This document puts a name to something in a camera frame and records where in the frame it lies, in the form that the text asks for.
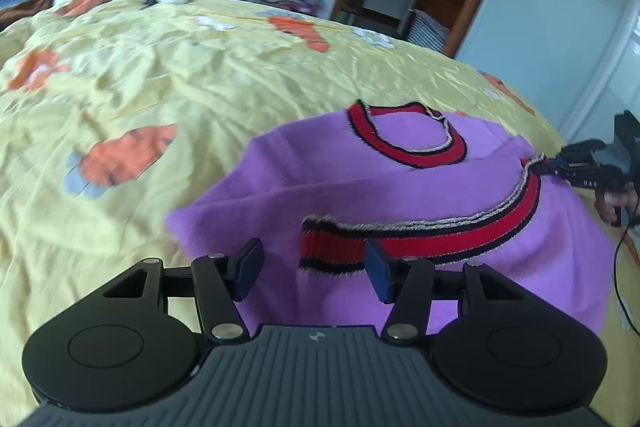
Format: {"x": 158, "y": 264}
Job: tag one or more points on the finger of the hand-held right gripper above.
{"x": 580, "y": 150}
{"x": 552, "y": 169}

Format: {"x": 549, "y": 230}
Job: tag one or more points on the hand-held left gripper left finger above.
{"x": 247, "y": 267}

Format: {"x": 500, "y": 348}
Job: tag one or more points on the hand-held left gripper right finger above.
{"x": 382, "y": 274}

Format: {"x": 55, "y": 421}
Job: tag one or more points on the purple sweater with red trim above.
{"x": 300, "y": 167}

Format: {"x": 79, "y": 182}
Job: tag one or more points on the person's right hand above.
{"x": 607, "y": 204}

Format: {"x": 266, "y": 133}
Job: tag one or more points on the white wardrobe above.
{"x": 550, "y": 32}

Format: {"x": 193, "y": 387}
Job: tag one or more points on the checked cloth basket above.
{"x": 427, "y": 32}

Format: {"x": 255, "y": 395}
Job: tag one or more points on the yellow printed blanket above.
{"x": 150, "y": 72}

